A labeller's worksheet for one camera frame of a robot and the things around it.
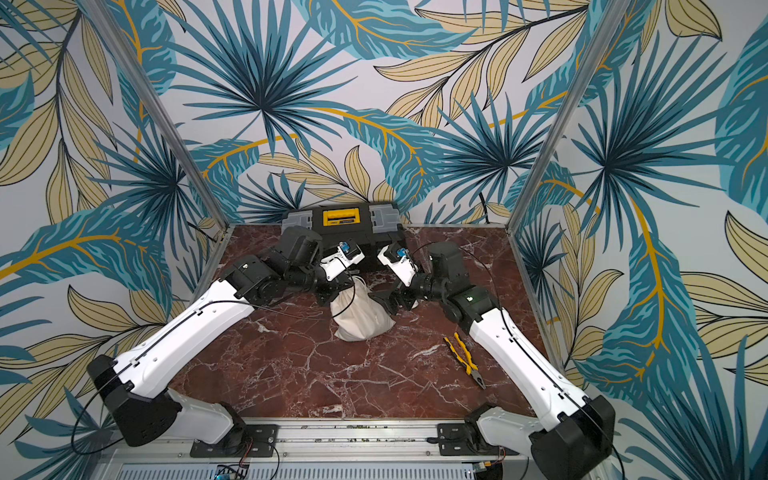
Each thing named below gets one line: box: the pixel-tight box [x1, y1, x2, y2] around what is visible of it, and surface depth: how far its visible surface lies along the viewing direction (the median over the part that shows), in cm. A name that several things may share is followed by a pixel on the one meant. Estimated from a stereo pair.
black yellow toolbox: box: [281, 202, 402, 260], surface depth 100 cm
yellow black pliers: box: [443, 332, 486, 390], surface depth 87 cm
